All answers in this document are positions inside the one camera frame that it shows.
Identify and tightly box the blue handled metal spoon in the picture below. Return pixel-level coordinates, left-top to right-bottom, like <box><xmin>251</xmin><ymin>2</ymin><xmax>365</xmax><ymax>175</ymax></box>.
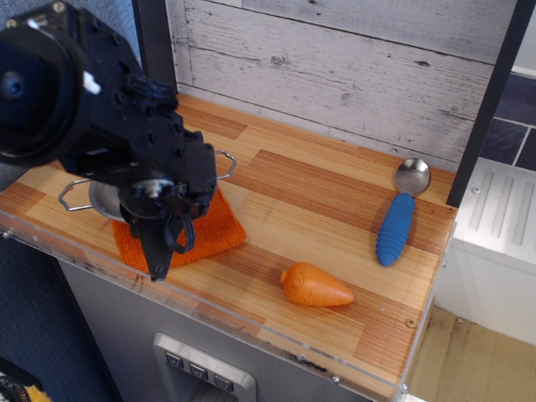
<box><xmin>375</xmin><ymin>157</ymin><xmax>430</xmax><ymax>267</ymax></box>

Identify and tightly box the silver pot with wire handles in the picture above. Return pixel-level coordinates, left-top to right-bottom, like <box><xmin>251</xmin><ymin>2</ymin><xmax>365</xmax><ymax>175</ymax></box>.
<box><xmin>58</xmin><ymin>149</ymin><xmax>237</xmax><ymax>223</ymax></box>

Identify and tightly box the black vertical frame post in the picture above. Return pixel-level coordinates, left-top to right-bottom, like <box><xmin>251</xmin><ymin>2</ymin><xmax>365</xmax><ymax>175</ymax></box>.
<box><xmin>446</xmin><ymin>0</ymin><xmax>535</xmax><ymax>208</ymax></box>

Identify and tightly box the orange toy carrot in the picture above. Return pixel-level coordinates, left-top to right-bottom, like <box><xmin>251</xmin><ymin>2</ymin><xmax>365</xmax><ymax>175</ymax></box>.
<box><xmin>280</xmin><ymin>262</ymin><xmax>354</xmax><ymax>307</ymax></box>

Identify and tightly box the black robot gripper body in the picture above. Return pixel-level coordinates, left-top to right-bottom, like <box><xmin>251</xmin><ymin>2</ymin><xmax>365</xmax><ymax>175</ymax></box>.
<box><xmin>62</xmin><ymin>75</ymin><xmax>217</xmax><ymax>219</ymax></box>

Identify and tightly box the clear acrylic table edge guard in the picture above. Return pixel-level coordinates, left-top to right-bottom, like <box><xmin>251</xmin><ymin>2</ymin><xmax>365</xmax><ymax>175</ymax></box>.
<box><xmin>1</xmin><ymin>210</ymin><xmax>449</xmax><ymax>401</ymax></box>

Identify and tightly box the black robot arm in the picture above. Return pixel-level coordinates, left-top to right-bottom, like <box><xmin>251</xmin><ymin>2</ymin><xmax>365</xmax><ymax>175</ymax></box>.
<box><xmin>1</xmin><ymin>1</ymin><xmax>217</xmax><ymax>281</ymax></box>

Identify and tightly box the silver toy fridge cabinet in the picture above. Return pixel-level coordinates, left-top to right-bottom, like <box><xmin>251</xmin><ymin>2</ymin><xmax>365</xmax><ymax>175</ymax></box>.
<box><xmin>60</xmin><ymin>261</ymin><xmax>400</xmax><ymax>401</ymax></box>

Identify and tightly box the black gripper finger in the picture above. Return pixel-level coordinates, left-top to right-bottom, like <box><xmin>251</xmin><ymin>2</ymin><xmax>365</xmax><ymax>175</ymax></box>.
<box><xmin>133</xmin><ymin>218</ymin><xmax>173</xmax><ymax>281</ymax></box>

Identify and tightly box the white toy sink unit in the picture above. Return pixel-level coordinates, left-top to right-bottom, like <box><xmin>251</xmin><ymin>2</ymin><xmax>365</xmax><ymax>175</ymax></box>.
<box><xmin>435</xmin><ymin>158</ymin><xmax>535</xmax><ymax>344</ymax></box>

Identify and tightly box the yellow object at corner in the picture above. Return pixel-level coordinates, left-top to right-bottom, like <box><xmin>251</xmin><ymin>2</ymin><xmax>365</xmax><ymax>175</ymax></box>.
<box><xmin>23</xmin><ymin>386</ymin><xmax>52</xmax><ymax>402</ymax></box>

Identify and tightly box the orange knitted cloth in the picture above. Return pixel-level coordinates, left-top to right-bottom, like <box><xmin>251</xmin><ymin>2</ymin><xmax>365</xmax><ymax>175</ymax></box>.
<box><xmin>111</xmin><ymin>189</ymin><xmax>246</xmax><ymax>274</ymax></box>

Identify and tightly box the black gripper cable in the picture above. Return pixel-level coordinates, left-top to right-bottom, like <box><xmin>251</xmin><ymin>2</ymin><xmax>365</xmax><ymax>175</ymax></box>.
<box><xmin>162</xmin><ymin>209</ymin><xmax>197</xmax><ymax>255</ymax></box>

